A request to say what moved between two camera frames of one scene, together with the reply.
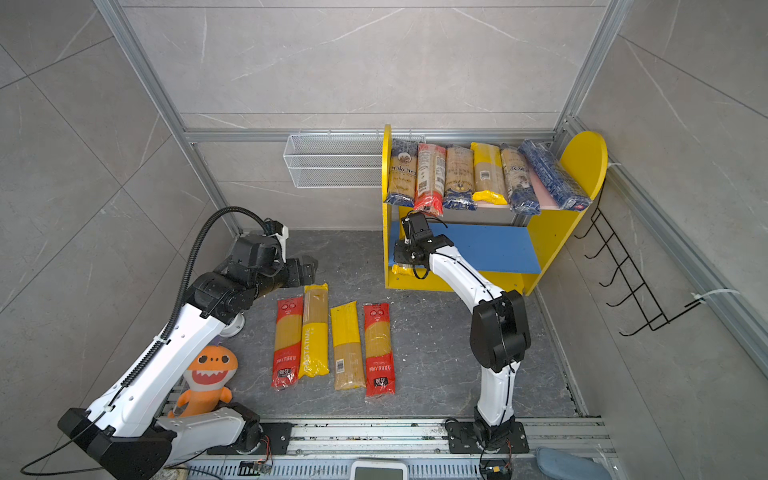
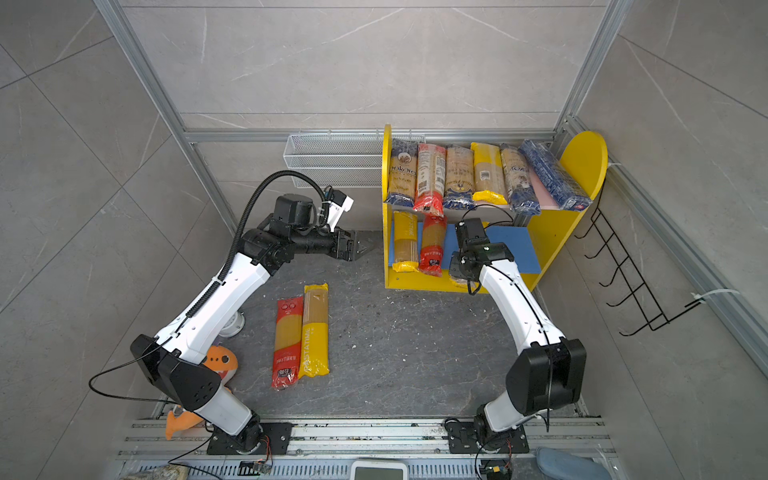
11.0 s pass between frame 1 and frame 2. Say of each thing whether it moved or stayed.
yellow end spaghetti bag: stayed
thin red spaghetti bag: moved
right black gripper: moved
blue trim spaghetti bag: stayed
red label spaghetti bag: stayed
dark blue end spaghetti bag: stayed
